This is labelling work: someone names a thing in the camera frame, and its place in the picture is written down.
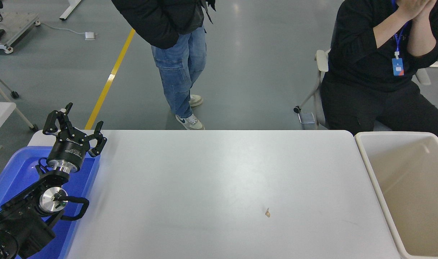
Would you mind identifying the grey wheeled metal platform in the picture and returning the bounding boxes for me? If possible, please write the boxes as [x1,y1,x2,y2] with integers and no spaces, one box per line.
[0,11,41,54]

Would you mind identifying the person's right hand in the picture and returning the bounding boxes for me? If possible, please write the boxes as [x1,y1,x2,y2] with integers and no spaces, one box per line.
[397,0,430,20]

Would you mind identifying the person's left hand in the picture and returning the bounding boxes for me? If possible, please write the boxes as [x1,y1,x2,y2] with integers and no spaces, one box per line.
[417,0,438,22]

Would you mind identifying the large pale plastic bin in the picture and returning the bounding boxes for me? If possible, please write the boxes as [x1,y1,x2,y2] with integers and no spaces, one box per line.
[354,132,438,259]

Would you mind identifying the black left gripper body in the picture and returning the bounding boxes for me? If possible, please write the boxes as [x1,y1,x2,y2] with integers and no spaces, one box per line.
[47,130,88,170]

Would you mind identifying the blue plastic tray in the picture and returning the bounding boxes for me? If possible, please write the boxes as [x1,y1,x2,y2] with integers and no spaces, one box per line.
[0,145,101,259]

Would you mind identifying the blue lanyard name badge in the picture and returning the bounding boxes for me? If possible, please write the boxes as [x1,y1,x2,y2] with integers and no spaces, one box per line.
[391,22,410,76]

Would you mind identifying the white office chair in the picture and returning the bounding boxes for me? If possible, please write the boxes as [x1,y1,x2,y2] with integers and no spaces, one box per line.
[294,49,438,131]

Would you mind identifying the person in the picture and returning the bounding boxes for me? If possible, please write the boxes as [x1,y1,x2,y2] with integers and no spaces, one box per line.
[111,0,216,131]
[320,0,438,151]

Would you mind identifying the white metal stand leg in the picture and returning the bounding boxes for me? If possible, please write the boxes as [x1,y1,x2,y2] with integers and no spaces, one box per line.
[59,0,83,21]

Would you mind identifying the white floor cable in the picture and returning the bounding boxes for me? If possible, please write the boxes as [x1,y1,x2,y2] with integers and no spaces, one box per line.
[35,22,86,36]

